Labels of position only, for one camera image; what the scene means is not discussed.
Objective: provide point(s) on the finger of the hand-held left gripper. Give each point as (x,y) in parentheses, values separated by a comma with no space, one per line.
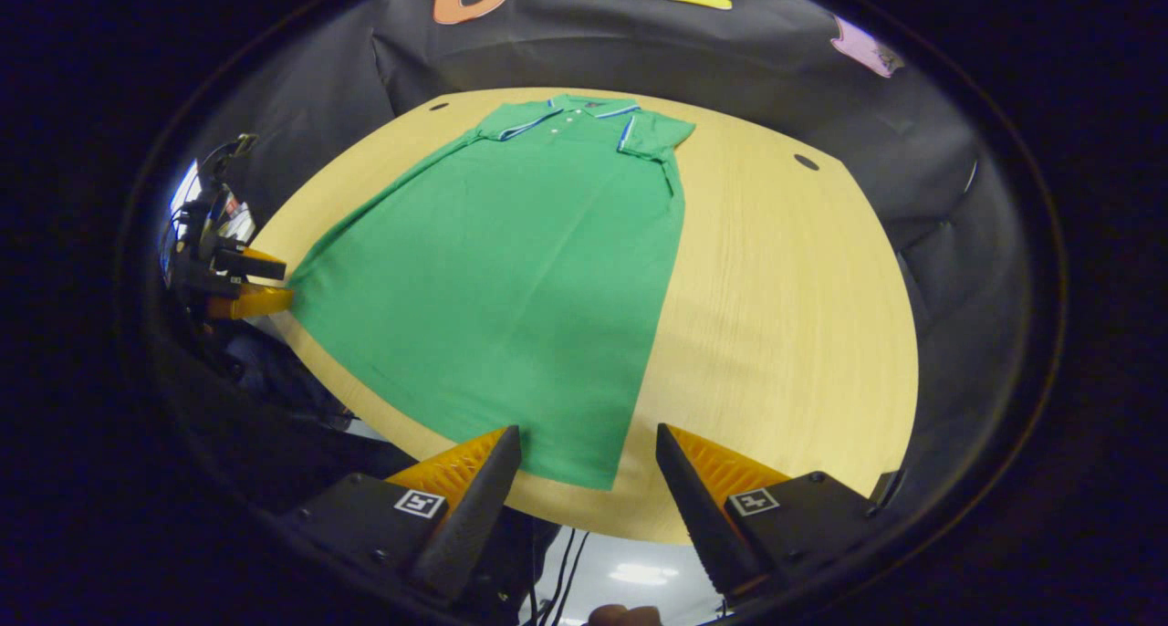
(251,264)
(251,302)

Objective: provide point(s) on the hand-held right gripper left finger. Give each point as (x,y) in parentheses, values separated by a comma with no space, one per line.
(474,516)

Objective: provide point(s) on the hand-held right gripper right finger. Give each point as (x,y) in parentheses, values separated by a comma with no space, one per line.
(698,516)

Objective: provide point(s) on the green T-shirt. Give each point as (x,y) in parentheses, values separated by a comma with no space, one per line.
(511,279)

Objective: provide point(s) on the black backdrop cloth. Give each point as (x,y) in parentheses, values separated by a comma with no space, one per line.
(776,78)

